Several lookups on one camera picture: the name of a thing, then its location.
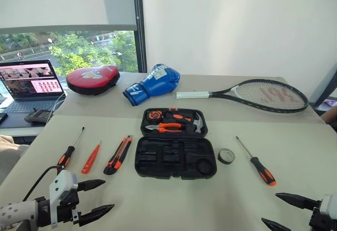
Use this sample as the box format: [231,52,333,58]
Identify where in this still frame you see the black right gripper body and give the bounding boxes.
[309,206,337,231]

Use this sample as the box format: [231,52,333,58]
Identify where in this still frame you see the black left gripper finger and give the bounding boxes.
[77,203,115,227]
[76,179,106,193]

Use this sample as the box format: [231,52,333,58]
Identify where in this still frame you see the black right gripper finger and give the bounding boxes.
[274,192,322,212]
[261,217,292,231]

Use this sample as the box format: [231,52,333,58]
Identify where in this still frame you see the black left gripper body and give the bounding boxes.
[55,188,81,225]

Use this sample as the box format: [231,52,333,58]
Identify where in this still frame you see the orange test pen screwdriver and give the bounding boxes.
[81,140,103,175]

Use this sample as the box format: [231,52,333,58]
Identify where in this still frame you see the black orange screwdriver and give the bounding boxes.
[235,135,277,187]
[56,126,86,169]

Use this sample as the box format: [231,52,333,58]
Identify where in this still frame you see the black orange utility knife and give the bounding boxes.
[103,135,133,176]

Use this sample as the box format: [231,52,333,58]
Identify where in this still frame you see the black tool case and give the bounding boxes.
[134,107,218,180]

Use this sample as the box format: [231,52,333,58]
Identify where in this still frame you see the black electrical tape roll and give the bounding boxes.
[217,148,236,165]

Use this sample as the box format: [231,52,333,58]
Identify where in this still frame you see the black handheld controller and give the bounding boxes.
[24,108,54,124]

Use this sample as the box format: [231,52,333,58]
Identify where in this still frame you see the orange black tape measure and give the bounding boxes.
[147,110,163,122]

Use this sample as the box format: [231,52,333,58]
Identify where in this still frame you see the red black focus pad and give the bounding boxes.
[65,65,121,96]

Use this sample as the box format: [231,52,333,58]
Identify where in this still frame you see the open grey laptop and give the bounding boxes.
[0,59,68,129]

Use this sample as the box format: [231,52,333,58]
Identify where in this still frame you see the blue boxing glove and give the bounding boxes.
[122,63,182,107]

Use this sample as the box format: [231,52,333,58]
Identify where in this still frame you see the black white tennis racket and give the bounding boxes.
[175,78,310,114]

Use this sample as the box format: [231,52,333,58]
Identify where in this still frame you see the white roller blind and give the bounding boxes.
[0,0,138,35]

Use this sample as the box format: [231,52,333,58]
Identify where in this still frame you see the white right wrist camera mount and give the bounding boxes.
[319,194,337,220]

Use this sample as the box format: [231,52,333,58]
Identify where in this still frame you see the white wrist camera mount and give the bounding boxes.
[319,194,337,220]
[48,169,79,228]

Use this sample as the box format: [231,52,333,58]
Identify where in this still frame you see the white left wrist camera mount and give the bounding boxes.
[48,169,79,228]

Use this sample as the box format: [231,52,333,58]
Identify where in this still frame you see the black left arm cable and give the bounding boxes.
[22,165,65,202]

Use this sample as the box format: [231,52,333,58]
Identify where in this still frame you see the white thin cable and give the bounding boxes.
[47,93,67,123]

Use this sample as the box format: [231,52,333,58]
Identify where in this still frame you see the orange handled pliers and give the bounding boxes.
[144,122,184,135]

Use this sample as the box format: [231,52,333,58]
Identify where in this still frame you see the dark chair frame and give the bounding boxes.
[309,62,337,108]

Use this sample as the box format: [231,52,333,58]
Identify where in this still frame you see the claw hammer black orange handle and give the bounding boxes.
[164,112,205,134]

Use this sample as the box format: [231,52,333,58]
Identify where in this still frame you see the black window frame post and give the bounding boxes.
[131,0,148,74]

